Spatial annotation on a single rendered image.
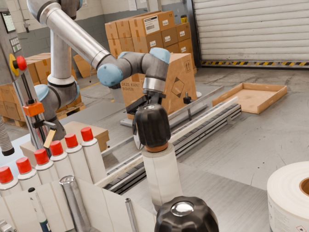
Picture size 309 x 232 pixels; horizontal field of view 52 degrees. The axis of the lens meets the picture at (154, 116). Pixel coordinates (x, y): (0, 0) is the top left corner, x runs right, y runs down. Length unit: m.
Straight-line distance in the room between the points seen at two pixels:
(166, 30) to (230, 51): 1.26
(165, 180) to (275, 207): 0.28
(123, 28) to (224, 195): 4.22
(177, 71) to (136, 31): 3.22
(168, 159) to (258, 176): 0.39
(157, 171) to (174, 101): 0.80
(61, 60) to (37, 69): 3.08
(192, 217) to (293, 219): 0.29
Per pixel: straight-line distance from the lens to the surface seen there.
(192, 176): 1.02
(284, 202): 0.67
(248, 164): 1.16
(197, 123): 1.32
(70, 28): 1.15
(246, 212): 0.87
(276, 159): 1.18
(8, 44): 0.92
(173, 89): 1.55
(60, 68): 1.42
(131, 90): 1.57
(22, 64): 0.89
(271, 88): 1.83
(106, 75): 1.06
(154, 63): 1.12
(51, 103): 1.41
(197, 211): 0.41
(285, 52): 5.25
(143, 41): 4.71
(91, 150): 1.00
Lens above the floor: 1.43
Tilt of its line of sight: 21 degrees down
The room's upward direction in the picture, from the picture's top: 11 degrees counter-clockwise
